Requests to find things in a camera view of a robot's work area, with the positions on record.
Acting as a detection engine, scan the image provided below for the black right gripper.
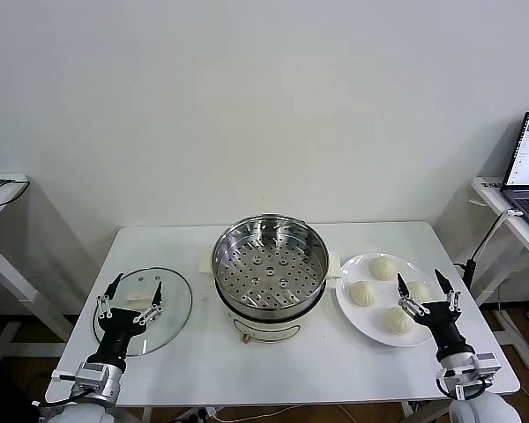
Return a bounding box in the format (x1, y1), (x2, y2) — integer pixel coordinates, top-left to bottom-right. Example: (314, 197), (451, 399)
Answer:
(395, 269), (473, 360)

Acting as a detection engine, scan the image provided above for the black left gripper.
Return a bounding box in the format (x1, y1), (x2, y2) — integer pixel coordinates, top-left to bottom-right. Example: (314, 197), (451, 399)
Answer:
(92, 272), (164, 367)

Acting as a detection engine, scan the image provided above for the white steamed baozi bun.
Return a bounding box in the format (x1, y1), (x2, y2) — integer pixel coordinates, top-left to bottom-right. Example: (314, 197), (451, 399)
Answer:
(406, 280), (432, 305)
(348, 280), (376, 307)
(369, 256), (398, 281)
(382, 307), (416, 336)

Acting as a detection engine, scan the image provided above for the round glass pot lid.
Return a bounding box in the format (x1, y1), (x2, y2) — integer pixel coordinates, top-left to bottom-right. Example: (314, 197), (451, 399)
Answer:
(92, 265), (194, 357)

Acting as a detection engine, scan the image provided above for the perforated stainless steamer basket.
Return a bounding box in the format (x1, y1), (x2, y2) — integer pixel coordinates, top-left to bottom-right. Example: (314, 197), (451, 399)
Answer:
(212, 213), (331, 321)

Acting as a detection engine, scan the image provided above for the round white plate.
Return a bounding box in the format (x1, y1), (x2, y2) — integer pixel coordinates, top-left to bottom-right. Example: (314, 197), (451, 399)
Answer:
(334, 252), (445, 348)

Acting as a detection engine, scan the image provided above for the white side desk with laptop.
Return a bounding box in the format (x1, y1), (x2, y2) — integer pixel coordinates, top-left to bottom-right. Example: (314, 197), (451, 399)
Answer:
(470, 175), (529, 371)

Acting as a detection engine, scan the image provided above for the white electric cooking pot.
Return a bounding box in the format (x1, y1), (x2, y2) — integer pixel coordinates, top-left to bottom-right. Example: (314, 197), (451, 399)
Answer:
(198, 249), (343, 345)

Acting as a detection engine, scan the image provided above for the open grey laptop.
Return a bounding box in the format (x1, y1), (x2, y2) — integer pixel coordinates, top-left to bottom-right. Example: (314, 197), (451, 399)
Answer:
(501, 110), (529, 237)

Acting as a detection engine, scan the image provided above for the black cable with clamp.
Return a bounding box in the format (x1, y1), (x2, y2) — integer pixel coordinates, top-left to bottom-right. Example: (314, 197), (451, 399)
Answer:
(452, 211), (512, 288)

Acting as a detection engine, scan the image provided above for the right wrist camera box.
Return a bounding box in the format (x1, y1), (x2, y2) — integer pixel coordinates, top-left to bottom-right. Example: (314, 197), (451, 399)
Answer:
(474, 351), (503, 376)

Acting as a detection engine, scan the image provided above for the white side desk with cable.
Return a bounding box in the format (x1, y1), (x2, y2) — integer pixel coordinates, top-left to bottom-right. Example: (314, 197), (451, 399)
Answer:
(0, 173), (74, 384)

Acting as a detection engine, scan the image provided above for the thin black desk cable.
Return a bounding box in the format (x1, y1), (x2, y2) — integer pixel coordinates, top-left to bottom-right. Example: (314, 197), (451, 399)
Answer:
(0, 177), (31, 212)

